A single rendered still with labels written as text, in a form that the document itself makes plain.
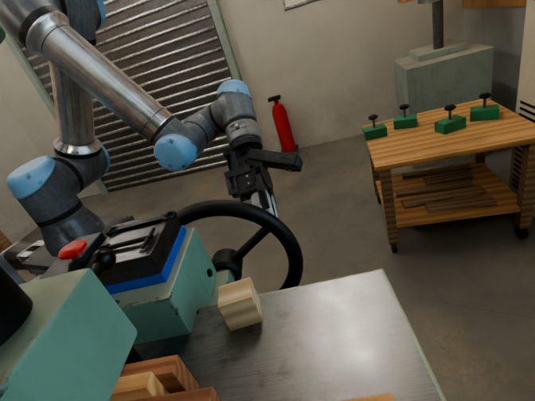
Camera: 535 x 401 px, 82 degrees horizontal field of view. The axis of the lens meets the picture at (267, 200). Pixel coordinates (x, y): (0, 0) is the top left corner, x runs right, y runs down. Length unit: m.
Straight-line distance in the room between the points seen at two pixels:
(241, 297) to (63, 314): 0.18
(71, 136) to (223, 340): 0.74
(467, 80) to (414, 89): 0.31
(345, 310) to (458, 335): 1.12
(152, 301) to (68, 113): 0.67
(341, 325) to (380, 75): 2.97
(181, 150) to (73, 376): 0.47
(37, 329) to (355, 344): 0.25
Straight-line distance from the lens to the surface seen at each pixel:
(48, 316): 0.22
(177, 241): 0.42
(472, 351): 1.42
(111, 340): 0.25
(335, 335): 0.33
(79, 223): 0.96
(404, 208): 1.75
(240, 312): 0.35
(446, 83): 2.36
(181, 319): 0.38
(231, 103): 0.71
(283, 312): 0.36
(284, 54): 3.13
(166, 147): 0.64
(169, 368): 0.31
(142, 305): 0.37
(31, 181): 0.93
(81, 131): 0.97
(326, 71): 3.14
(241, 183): 0.64
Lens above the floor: 1.17
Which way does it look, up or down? 28 degrees down
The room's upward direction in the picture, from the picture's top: 19 degrees counter-clockwise
